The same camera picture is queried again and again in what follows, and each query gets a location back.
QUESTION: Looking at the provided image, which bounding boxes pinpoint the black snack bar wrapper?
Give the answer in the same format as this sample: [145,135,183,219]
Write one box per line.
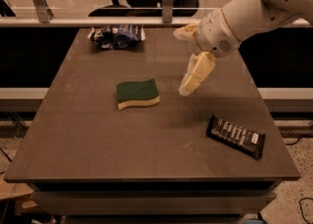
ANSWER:
[205,114,265,159]

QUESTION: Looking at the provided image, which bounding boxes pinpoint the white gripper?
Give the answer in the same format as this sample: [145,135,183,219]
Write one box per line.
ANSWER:
[173,9,241,96]

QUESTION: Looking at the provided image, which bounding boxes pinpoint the crumpled blue chip bag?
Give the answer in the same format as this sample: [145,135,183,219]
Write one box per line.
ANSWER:
[87,24,146,50]

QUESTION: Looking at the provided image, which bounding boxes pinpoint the green and yellow sponge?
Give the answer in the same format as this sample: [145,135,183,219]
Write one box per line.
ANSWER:
[116,79,160,111]

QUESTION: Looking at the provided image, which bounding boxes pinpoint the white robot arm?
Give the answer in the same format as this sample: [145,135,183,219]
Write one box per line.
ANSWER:
[174,0,313,96]

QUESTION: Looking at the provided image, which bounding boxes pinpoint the black floor cable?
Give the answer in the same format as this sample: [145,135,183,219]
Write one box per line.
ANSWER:
[285,133,313,224]

